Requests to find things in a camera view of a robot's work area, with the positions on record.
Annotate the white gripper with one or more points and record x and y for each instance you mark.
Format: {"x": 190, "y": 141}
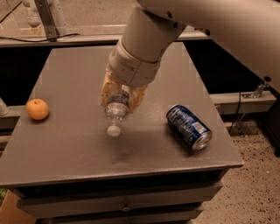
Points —
{"x": 131, "y": 69}

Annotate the clear plastic water bottle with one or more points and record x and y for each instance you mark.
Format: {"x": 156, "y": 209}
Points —
{"x": 116, "y": 111}

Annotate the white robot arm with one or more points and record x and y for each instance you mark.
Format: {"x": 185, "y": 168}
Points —
{"x": 247, "y": 29}

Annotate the blue soda can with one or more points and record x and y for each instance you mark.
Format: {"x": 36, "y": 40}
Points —
{"x": 195, "y": 133}

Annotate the orange fruit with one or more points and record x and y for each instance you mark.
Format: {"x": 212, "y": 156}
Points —
{"x": 37, "y": 109}

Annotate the grey drawer cabinet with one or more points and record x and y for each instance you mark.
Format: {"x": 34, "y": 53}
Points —
{"x": 68, "y": 170}

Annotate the metal drawer knob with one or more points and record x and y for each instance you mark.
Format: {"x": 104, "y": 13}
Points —
{"x": 126, "y": 209}

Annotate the cardboard box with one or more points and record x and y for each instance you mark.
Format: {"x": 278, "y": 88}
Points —
{"x": 11, "y": 214}

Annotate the grey metal bracket left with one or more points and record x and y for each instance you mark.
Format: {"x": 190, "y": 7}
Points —
{"x": 46, "y": 19}

